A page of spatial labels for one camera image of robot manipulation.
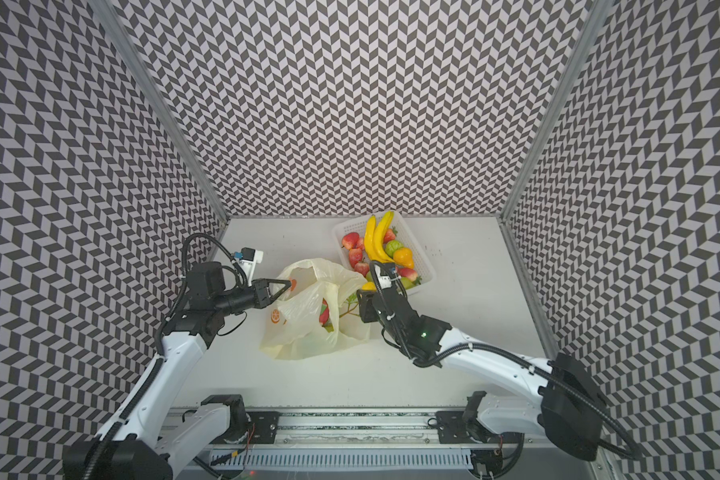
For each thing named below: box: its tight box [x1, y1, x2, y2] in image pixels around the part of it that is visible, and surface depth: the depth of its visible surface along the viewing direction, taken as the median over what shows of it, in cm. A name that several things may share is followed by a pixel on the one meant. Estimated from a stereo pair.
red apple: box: [342, 232, 364, 250], surface depth 106 cm
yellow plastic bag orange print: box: [260, 258, 370, 360], surface depth 72 cm
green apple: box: [385, 240, 404, 257], surface depth 104 cm
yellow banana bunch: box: [364, 211, 395, 263], surface depth 104 cm
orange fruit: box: [393, 247, 415, 269], surface depth 100 cm
